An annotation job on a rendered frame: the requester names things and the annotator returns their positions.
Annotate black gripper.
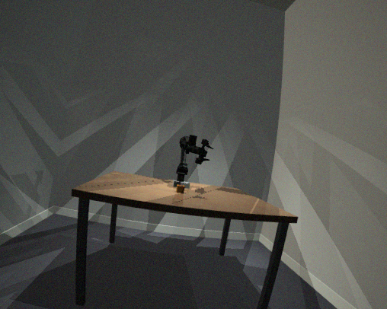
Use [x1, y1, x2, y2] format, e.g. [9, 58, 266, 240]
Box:
[192, 139, 213, 164]

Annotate orange block with dark square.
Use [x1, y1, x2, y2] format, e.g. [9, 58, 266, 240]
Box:
[176, 185, 184, 193]

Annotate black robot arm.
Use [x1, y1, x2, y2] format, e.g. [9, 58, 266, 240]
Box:
[176, 135, 207, 182]

